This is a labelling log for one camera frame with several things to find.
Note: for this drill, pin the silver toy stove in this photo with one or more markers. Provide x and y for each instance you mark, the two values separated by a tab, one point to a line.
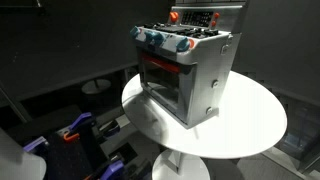
203	76

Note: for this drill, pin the teal stove knob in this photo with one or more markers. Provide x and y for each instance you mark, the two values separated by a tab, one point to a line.
158	39
149	35
134	31
183	44

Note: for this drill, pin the orange stove knob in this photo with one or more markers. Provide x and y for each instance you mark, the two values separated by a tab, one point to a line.
174	16

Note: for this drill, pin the black stove keypad panel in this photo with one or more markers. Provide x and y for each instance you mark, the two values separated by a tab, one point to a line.
197	18

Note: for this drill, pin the orange round stove button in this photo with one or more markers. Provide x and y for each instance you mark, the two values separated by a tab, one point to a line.
213	23
217	15

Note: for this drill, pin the orange clamp trigger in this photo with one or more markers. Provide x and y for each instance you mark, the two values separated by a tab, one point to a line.
70	137

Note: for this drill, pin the black mounting plate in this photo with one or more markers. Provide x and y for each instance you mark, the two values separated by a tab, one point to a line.
71	158

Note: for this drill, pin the grey round pedestal base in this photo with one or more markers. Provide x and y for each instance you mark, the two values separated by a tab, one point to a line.
96	86

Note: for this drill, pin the white round table pedestal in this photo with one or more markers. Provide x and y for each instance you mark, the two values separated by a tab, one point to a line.
180	166

